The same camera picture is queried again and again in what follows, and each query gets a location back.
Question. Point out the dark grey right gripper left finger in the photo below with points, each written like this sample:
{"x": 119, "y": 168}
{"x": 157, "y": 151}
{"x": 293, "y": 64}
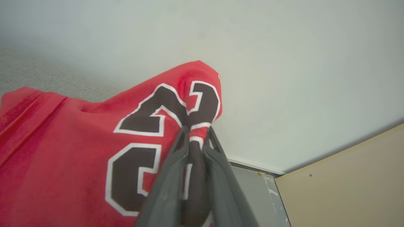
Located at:
{"x": 167, "y": 192}

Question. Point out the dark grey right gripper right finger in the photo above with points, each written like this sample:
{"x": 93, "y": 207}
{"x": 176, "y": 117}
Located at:
{"x": 224, "y": 192}

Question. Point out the red basketball jersey with number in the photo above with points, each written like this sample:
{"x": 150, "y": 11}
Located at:
{"x": 63, "y": 151}

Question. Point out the white baseboard strip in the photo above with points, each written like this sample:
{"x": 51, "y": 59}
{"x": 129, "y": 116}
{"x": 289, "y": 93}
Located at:
{"x": 252, "y": 165}

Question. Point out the beige board panel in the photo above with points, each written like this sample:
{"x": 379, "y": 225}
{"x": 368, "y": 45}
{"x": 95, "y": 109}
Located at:
{"x": 347, "y": 189}

